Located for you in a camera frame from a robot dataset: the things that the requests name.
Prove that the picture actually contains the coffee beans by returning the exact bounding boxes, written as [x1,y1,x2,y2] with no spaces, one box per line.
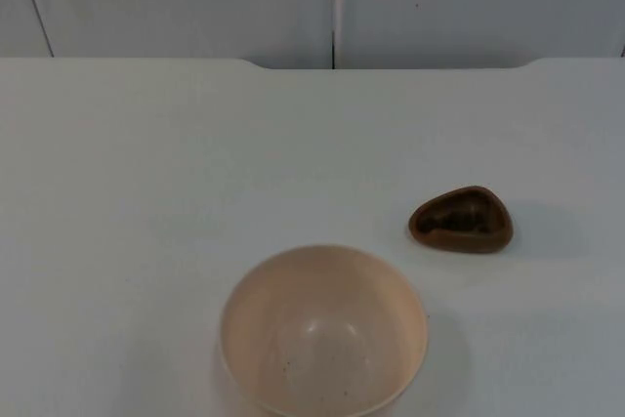
[421,205,489,235]

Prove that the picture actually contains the dark wooden cup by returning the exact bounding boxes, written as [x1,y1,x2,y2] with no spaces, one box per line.
[407,185,510,257]

